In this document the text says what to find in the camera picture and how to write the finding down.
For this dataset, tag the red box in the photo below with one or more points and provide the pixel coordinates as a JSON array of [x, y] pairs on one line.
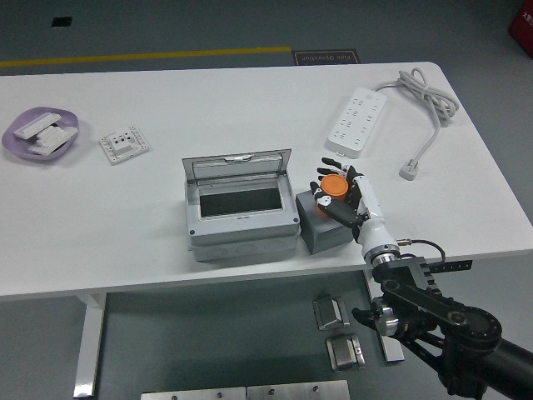
[[522, 29]]

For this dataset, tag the yellow floor tape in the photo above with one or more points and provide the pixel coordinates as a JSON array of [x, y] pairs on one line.
[[145, 56]]

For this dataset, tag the white socket module plate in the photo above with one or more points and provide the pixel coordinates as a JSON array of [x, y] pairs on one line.
[[125, 143]]

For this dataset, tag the white power strip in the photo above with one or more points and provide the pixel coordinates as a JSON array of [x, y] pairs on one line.
[[354, 125]]

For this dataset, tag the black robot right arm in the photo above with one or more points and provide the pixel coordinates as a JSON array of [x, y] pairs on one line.
[[458, 321]]

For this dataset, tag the purple tray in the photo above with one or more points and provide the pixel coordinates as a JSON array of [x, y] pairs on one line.
[[66, 118]]

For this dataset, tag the long white plastic bar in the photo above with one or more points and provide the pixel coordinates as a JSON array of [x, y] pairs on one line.
[[33, 125]]

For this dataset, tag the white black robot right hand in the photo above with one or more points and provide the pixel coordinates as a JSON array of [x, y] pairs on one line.
[[375, 233]]

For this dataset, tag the metal block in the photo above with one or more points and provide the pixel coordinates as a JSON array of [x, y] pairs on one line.
[[331, 312], [345, 353]]

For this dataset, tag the grey cube with round hole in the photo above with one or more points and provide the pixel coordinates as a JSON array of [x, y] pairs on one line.
[[320, 237]]

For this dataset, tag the white plastic block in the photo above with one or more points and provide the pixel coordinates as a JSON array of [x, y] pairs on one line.
[[58, 134]]

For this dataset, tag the orange cylinder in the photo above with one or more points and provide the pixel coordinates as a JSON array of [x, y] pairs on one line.
[[335, 185]]

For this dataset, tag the black table control panel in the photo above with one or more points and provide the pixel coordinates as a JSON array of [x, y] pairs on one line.
[[458, 265]]

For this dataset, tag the black floor sign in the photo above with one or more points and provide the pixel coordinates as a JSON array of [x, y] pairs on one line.
[[326, 58]]

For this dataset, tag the metal plate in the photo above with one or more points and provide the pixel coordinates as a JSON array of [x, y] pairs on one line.
[[297, 391], [191, 394]]

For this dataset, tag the small white plastic piece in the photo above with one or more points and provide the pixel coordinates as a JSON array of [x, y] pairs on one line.
[[38, 148]]

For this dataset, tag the grey box with clear lid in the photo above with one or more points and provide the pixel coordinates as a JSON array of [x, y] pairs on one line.
[[241, 237]]

